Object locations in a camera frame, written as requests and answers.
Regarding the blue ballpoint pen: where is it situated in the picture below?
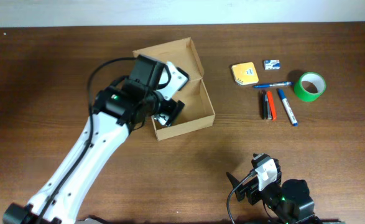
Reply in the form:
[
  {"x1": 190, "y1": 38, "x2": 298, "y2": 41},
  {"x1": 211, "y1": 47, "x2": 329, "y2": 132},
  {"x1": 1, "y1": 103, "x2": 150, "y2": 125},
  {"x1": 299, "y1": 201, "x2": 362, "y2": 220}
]
[{"x1": 253, "y1": 82, "x2": 293, "y2": 89}]

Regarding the green tape roll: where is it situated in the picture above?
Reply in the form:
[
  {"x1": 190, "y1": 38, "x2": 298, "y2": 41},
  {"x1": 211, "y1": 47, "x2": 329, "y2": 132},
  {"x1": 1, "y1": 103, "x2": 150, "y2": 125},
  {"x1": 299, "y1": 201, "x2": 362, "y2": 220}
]
[{"x1": 293, "y1": 72, "x2": 326, "y2": 102}]

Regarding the yellow sticky note pad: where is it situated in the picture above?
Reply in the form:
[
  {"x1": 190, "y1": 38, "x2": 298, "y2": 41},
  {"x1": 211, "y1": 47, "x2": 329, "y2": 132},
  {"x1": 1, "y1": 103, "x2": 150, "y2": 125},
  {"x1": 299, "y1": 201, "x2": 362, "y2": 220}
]
[{"x1": 231, "y1": 62, "x2": 259, "y2": 86}]

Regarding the brown cardboard box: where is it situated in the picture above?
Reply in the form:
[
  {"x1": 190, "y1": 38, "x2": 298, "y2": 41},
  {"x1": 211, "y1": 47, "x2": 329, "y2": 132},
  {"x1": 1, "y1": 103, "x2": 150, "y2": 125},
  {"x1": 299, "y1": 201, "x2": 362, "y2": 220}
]
[{"x1": 132, "y1": 37, "x2": 215, "y2": 141}]

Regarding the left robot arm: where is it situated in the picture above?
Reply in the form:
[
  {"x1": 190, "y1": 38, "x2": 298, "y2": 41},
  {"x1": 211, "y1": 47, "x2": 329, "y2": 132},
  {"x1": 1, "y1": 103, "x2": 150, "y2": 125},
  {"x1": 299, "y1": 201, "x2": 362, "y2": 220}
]
[{"x1": 2, "y1": 54, "x2": 190, "y2": 223}]

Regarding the small white blue box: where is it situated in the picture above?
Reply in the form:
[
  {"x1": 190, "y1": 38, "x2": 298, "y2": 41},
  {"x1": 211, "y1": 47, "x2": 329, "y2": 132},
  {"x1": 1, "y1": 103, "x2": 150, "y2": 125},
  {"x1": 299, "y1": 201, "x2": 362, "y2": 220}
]
[{"x1": 264, "y1": 59, "x2": 280, "y2": 70}]

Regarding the blue white marker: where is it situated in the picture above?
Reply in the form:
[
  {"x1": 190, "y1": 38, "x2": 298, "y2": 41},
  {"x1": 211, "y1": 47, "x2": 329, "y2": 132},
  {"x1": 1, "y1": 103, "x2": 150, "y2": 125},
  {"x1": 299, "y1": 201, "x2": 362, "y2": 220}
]
[{"x1": 277, "y1": 89, "x2": 298, "y2": 126}]

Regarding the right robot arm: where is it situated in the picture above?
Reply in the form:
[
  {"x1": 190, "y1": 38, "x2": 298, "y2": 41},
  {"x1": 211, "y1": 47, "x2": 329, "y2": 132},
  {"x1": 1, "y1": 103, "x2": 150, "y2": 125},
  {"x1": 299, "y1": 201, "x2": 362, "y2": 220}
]
[{"x1": 226, "y1": 153, "x2": 341, "y2": 224}]

